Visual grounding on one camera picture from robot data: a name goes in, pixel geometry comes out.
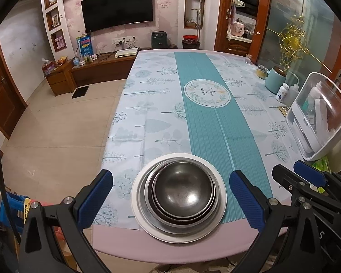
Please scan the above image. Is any tree print tablecloth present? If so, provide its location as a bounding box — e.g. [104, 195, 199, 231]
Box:
[92, 49, 310, 231]

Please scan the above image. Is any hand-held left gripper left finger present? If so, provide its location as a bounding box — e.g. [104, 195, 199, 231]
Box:
[18, 169, 113, 273]

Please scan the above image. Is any white router box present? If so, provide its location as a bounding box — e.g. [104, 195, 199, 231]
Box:
[114, 48, 138, 59]

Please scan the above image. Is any wooden television cabinet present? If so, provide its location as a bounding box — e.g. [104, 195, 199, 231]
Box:
[44, 54, 137, 96]

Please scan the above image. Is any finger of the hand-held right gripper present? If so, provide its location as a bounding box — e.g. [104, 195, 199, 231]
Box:
[272, 164, 304, 198]
[294, 161, 328, 189]

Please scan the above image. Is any red tissue box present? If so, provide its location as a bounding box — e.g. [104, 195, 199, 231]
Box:
[41, 58, 57, 76]

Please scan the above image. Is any black wall television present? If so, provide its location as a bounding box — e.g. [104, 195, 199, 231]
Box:
[81, 0, 154, 33]

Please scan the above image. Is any gold wall ornament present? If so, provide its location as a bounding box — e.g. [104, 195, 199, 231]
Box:
[278, 15, 331, 73]

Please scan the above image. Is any teal canister with wooden lid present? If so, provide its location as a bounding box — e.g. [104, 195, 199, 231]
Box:
[265, 66, 287, 94]

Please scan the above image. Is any white squeeze bottle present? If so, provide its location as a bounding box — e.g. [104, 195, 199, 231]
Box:
[284, 84, 299, 106]

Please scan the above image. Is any blue printed box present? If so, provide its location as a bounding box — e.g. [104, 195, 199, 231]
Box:
[76, 35, 94, 57]

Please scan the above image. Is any small steel bowl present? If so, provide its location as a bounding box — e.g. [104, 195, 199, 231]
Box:
[153, 162, 215, 214]

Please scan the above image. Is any pink table cover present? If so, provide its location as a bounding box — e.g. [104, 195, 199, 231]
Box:
[92, 217, 287, 264]

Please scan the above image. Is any large steel bowl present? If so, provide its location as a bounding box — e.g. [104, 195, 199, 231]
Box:
[144, 159, 218, 226]

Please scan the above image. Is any green wet wipes packet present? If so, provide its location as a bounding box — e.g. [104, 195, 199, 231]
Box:
[313, 156, 330, 174]

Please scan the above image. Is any brown wooden door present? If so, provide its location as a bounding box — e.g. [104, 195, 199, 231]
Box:
[0, 38, 27, 140]

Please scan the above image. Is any white plate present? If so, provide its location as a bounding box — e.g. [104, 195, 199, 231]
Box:
[131, 154, 226, 243]

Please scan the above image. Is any steel bowl with pink outside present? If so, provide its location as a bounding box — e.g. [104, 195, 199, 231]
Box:
[148, 161, 216, 220]

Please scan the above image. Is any bucket with red lid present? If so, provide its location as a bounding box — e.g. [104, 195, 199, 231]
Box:
[182, 35, 201, 52]

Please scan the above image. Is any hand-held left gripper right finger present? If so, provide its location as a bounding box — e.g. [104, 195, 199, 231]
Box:
[230, 170, 321, 273]

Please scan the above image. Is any white pill bottle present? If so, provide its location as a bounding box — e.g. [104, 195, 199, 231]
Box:
[276, 83, 290, 102]

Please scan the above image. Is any black air fryer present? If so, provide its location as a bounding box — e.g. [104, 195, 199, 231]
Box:
[151, 31, 169, 49]

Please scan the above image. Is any pink rice cooker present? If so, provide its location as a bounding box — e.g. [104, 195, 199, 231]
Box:
[230, 20, 246, 37]

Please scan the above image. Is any white storage box clear lid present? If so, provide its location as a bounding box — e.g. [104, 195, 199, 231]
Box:
[287, 72, 341, 161]

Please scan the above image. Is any glass jar with yellow contents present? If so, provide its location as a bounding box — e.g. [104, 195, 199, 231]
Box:
[256, 64, 269, 79]

